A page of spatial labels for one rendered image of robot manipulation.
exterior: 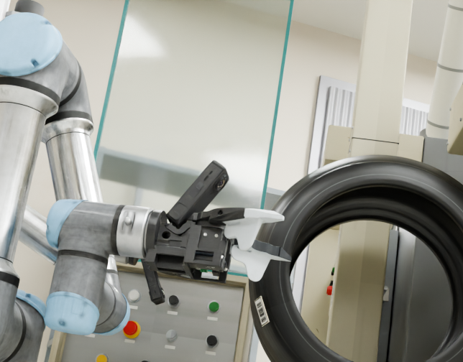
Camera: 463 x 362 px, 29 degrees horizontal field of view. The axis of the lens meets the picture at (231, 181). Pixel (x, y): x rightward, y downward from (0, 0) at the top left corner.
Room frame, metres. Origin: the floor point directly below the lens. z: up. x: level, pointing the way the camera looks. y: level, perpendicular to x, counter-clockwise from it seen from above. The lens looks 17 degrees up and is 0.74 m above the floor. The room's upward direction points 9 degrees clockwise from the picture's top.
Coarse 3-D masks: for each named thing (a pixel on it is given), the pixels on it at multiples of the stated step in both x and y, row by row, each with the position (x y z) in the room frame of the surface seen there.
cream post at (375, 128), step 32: (384, 0) 2.35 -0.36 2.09; (384, 32) 2.35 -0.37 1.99; (384, 64) 2.34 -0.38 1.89; (384, 96) 2.34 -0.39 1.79; (352, 128) 2.36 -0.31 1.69; (384, 128) 2.34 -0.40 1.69; (352, 224) 2.35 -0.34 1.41; (384, 224) 2.34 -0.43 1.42; (352, 256) 2.35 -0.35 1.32; (384, 256) 2.34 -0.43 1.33; (352, 288) 2.35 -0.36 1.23; (352, 320) 2.35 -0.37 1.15; (352, 352) 2.34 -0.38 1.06
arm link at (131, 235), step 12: (120, 216) 1.26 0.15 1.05; (132, 216) 1.26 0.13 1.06; (144, 216) 1.25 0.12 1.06; (120, 228) 1.26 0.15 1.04; (132, 228) 1.25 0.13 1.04; (144, 228) 1.25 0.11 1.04; (120, 240) 1.26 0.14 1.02; (132, 240) 1.26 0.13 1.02; (144, 240) 1.26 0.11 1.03; (120, 252) 1.28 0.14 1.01; (132, 252) 1.28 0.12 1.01; (144, 252) 1.27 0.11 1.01
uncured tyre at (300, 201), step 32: (352, 160) 1.97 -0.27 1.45; (384, 160) 1.96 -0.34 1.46; (288, 192) 1.99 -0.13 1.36; (320, 192) 1.95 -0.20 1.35; (352, 192) 2.20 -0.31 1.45; (384, 192) 2.20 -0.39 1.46; (416, 192) 1.95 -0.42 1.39; (448, 192) 1.93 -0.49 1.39; (288, 224) 1.96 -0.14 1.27; (320, 224) 2.24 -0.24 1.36; (416, 224) 2.21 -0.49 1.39; (448, 224) 2.18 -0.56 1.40; (448, 256) 2.21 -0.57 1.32; (256, 288) 2.00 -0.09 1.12; (288, 288) 1.95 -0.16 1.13; (256, 320) 2.03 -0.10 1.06; (288, 320) 1.96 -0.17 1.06; (288, 352) 1.98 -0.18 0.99; (320, 352) 1.95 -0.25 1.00; (448, 352) 1.92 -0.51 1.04
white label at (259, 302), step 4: (260, 296) 1.96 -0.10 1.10; (256, 300) 1.99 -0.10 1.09; (260, 300) 1.97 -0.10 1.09; (256, 304) 1.99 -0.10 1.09; (260, 304) 1.97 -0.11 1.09; (260, 308) 1.98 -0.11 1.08; (264, 308) 1.96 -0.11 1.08; (260, 312) 1.98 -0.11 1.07; (264, 312) 1.97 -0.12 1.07; (260, 316) 1.99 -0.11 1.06; (264, 316) 1.97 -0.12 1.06; (260, 320) 1.99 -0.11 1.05; (264, 320) 1.98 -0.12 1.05; (268, 320) 1.96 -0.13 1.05; (264, 324) 1.98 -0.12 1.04
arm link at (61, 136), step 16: (80, 96) 1.41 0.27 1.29; (64, 112) 1.40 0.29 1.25; (80, 112) 1.42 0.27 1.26; (48, 128) 1.41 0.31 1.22; (64, 128) 1.41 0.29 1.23; (80, 128) 1.42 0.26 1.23; (48, 144) 1.43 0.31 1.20; (64, 144) 1.41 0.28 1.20; (80, 144) 1.42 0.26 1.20; (48, 160) 1.44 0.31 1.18; (64, 160) 1.41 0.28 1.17; (80, 160) 1.41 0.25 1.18; (64, 176) 1.41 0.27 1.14; (80, 176) 1.41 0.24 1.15; (96, 176) 1.43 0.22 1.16; (64, 192) 1.41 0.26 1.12; (80, 192) 1.41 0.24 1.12; (96, 192) 1.42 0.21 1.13; (112, 256) 1.42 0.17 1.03; (112, 272) 1.41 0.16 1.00; (112, 288) 1.38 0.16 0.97; (128, 304) 1.46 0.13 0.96; (112, 320) 1.40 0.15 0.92
